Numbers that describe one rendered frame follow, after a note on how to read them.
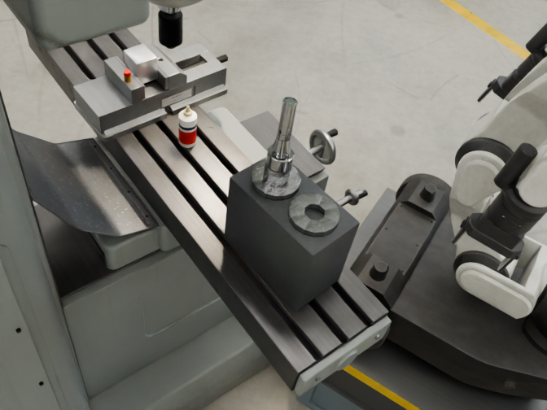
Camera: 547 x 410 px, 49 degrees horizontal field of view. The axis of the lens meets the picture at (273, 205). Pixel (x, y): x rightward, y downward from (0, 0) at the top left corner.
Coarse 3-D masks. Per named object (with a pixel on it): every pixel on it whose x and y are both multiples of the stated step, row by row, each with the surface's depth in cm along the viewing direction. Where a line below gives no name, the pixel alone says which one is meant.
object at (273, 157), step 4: (272, 144) 104; (268, 148) 104; (272, 148) 104; (268, 152) 103; (272, 152) 103; (292, 152) 103; (268, 156) 103; (272, 156) 102; (276, 156) 102; (280, 156) 102; (284, 156) 103; (288, 156) 103; (292, 156) 103; (272, 160) 102; (276, 160) 102; (280, 160) 102; (284, 160) 102; (288, 160) 102; (292, 160) 104; (280, 164) 102; (284, 164) 103
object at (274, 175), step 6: (270, 162) 103; (270, 168) 104; (276, 168) 103; (282, 168) 103; (288, 168) 104; (264, 174) 107; (270, 174) 105; (276, 174) 104; (282, 174) 104; (288, 174) 106; (270, 180) 106; (276, 180) 105; (282, 180) 106; (288, 180) 108; (276, 186) 107
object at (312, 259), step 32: (256, 192) 107; (288, 192) 106; (320, 192) 109; (256, 224) 109; (288, 224) 103; (320, 224) 103; (352, 224) 105; (256, 256) 115; (288, 256) 106; (320, 256) 102; (288, 288) 112; (320, 288) 114
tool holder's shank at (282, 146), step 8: (288, 104) 94; (296, 104) 95; (288, 112) 95; (280, 120) 97; (288, 120) 96; (280, 128) 98; (288, 128) 98; (280, 136) 99; (288, 136) 99; (280, 144) 100; (288, 144) 101; (280, 152) 101; (288, 152) 102
